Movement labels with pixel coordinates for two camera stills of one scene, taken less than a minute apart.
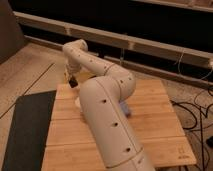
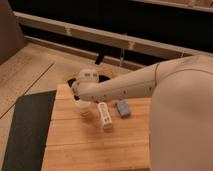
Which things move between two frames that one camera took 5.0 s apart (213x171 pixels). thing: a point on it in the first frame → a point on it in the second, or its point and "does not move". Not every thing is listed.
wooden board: [70, 144] does not move
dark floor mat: [29, 132] does not move
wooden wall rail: [147, 45] does not move
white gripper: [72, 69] → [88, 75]
